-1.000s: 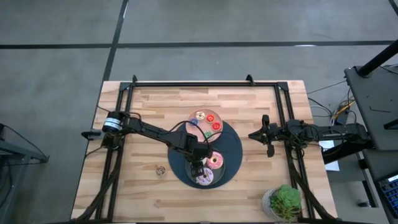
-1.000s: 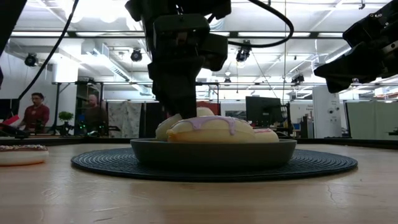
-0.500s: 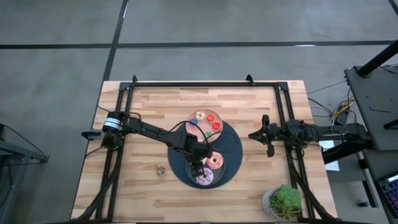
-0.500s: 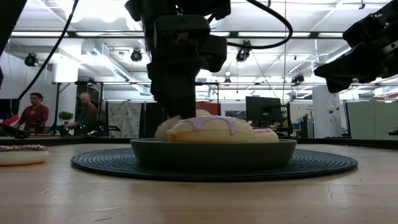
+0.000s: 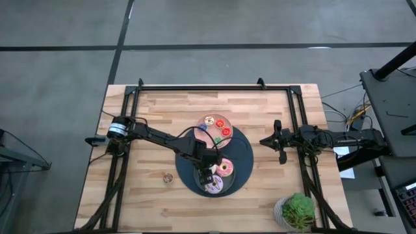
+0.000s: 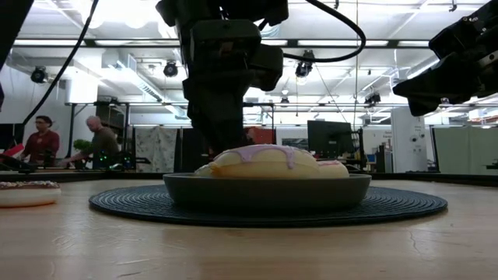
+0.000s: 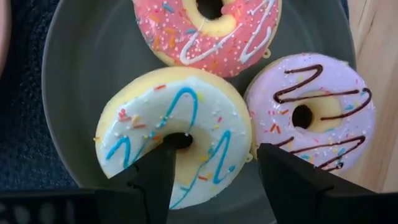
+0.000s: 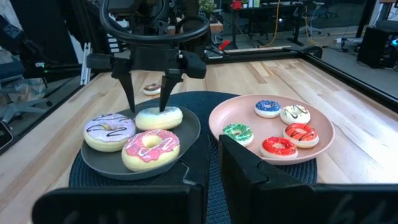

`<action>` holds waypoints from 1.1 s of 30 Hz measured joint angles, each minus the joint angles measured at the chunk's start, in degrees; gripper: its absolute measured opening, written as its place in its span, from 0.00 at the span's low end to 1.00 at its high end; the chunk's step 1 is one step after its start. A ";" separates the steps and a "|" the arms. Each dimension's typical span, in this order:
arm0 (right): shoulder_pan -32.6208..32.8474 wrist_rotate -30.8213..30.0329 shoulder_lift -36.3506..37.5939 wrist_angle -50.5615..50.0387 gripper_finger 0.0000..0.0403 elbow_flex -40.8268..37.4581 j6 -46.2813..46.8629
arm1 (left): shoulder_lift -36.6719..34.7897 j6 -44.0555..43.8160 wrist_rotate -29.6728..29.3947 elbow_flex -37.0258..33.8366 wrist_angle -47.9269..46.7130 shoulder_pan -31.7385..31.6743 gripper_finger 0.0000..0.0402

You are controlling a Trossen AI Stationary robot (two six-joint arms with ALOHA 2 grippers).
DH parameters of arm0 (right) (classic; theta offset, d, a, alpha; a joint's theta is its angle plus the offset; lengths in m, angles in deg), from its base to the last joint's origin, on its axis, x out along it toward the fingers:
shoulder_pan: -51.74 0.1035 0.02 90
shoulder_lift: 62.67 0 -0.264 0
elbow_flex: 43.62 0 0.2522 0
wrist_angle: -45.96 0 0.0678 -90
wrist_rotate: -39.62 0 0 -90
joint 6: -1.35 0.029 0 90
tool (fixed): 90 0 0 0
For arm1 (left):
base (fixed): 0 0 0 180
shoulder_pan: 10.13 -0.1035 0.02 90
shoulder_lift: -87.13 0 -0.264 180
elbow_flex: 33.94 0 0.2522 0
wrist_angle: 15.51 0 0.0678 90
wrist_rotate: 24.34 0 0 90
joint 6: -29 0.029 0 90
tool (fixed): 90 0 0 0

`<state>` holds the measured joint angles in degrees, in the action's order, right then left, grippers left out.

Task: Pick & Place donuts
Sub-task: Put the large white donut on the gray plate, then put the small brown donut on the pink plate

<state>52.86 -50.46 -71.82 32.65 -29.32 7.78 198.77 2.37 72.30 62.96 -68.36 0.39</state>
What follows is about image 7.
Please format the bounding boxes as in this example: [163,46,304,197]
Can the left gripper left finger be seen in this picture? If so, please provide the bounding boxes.
[93,143,177,224]

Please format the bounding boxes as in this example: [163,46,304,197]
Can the large purple frosted donut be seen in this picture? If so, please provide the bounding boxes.
[244,52,376,172]

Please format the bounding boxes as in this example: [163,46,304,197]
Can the grey plate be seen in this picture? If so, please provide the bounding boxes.
[41,0,357,224]

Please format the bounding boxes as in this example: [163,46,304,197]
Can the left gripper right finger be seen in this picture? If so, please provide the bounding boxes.
[257,143,338,224]

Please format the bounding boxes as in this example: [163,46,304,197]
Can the large pink frosted donut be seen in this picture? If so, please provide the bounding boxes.
[132,0,283,78]

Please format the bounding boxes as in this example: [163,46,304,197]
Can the dark round woven placemat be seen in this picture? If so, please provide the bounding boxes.
[0,0,78,190]

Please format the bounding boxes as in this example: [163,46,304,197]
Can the pink plate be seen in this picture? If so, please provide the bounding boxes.
[0,0,12,78]

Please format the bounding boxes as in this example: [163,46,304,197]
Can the large white blue-drizzled donut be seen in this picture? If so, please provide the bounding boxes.
[94,66,253,210]

